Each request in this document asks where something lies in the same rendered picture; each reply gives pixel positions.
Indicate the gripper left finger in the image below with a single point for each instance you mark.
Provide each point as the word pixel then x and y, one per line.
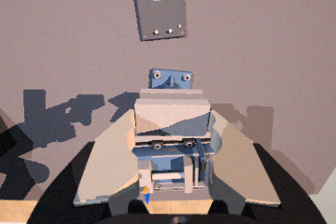
pixel 99 182

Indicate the tan rectangular block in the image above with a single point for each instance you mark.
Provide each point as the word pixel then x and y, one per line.
pixel 171 112

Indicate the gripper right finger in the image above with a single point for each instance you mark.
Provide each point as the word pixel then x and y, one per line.
pixel 252 182

